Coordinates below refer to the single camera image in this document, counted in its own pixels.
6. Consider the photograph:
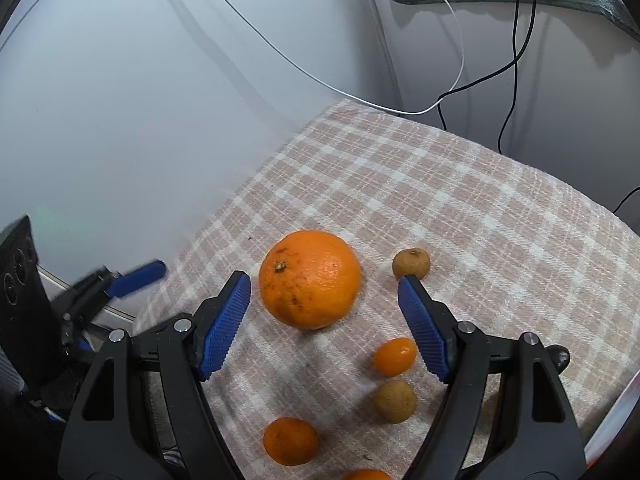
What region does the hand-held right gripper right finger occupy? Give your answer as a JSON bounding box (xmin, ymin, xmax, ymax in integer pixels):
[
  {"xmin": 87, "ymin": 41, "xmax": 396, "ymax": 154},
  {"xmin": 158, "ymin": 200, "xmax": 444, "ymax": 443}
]
[{"xmin": 397, "ymin": 274, "xmax": 588, "ymax": 480}]

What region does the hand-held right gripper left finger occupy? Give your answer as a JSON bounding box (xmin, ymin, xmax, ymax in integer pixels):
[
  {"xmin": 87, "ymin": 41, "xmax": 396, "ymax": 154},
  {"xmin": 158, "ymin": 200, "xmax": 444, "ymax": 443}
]
[{"xmin": 57, "ymin": 270, "xmax": 252, "ymax": 480}]

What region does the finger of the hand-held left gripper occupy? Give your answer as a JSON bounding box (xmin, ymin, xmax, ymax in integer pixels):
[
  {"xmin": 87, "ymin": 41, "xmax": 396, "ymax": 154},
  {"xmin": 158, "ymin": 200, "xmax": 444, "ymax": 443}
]
[{"xmin": 50, "ymin": 259, "xmax": 168, "ymax": 357}]

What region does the small oval kumquat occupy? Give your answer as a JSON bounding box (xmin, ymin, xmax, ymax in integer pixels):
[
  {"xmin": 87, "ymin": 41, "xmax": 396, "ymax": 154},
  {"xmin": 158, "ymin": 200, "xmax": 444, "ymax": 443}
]
[{"xmin": 373, "ymin": 337, "xmax": 418, "ymax": 378}]

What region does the brown longan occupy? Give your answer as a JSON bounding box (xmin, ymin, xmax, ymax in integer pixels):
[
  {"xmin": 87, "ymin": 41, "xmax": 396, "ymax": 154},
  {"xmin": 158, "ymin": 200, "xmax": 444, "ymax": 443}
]
[
  {"xmin": 375, "ymin": 380, "xmax": 418, "ymax": 424},
  {"xmin": 392, "ymin": 248, "xmax": 431, "ymax": 281}
]

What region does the large orange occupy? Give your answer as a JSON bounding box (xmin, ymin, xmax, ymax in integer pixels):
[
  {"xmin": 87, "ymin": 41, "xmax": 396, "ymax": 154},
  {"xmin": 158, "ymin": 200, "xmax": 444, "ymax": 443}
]
[{"xmin": 258, "ymin": 230, "xmax": 362, "ymax": 331}]

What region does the white bowl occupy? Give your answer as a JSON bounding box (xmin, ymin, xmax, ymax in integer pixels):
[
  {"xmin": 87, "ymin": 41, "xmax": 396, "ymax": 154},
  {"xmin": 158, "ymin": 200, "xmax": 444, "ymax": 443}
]
[{"xmin": 584, "ymin": 374, "xmax": 640, "ymax": 467}]

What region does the checked beige blanket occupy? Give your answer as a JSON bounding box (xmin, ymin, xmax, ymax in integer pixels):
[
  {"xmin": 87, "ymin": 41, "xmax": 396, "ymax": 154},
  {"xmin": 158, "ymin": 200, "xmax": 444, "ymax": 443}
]
[{"xmin": 132, "ymin": 99, "xmax": 640, "ymax": 480}]

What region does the black cable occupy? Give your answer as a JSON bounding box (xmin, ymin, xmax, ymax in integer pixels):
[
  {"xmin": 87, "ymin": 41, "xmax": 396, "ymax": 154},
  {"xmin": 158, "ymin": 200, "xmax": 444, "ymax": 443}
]
[
  {"xmin": 497, "ymin": 0, "xmax": 568, "ymax": 155},
  {"xmin": 437, "ymin": 0, "xmax": 523, "ymax": 132},
  {"xmin": 612, "ymin": 186, "xmax": 640, "ymax": 213}
]

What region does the white cable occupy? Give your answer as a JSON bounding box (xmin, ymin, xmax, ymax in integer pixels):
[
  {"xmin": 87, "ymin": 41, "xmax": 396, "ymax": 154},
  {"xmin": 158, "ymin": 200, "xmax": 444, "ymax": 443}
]
[{"xmin": 190, "ymin": 0, "xmax": 465, "ymax": 116}]

